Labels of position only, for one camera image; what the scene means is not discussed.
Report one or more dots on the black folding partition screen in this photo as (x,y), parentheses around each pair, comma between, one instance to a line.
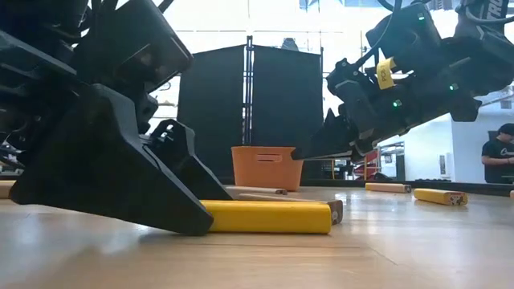
(217,120)

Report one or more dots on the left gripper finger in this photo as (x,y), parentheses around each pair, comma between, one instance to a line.
(100,168)
(180,156)

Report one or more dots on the orange plastic bin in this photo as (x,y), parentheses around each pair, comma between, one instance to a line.
(267,172)

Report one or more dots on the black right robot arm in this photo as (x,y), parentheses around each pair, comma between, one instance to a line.
(482,64)

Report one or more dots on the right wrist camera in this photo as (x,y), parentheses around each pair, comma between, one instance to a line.
(405,36)

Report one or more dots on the black table frame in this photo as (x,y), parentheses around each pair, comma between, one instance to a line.
(474,186)

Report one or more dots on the red shelf rack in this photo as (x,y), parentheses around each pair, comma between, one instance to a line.
(371,168)

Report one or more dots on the grey wall box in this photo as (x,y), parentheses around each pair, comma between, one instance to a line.
(442,164)

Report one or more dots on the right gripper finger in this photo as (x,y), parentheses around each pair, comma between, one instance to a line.
(335,124)
(329,144)

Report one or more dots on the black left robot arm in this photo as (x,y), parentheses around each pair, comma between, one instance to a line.
(40,16)

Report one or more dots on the yellow block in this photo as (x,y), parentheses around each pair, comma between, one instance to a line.
(435,196)
(273,216)

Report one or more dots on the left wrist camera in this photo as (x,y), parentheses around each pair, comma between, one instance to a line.
(140,52)

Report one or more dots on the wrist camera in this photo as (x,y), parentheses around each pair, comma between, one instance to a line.
(405,36)
(140,52)

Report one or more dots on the person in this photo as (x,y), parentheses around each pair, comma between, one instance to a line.
(498,156)

